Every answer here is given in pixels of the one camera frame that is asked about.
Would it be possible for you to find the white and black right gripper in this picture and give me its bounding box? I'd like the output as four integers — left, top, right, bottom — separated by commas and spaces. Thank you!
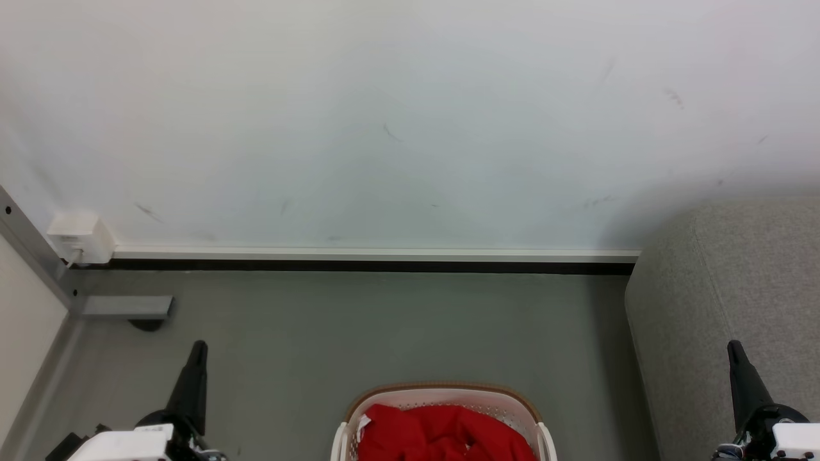
713, 340, 820, 461

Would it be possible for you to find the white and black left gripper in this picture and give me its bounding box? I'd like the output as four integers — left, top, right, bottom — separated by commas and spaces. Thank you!
67, 341, 226, 461

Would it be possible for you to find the red cloth garment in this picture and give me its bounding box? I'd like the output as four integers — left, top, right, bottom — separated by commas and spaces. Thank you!
357, 403, 537, 461

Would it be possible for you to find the grey fabric sofa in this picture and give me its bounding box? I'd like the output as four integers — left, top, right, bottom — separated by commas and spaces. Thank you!
625, 197, 820, 461

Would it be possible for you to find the white partition panel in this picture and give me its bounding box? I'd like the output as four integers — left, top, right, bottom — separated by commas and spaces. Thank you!
0, 234, 69, 446

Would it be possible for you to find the white and black baseboard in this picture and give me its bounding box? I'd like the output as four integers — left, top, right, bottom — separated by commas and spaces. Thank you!
110, 247, 642, 276

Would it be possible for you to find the white laundry basket brown rim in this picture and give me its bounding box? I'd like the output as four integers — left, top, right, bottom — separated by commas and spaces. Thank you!
331, 383, 557, 461

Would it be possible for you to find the grey metal frame post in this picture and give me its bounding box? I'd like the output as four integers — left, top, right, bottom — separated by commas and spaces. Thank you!
0, 186, 174, 321

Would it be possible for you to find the white wall socket box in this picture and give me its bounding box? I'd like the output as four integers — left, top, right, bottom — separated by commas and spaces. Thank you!
48, 211, 117, 266

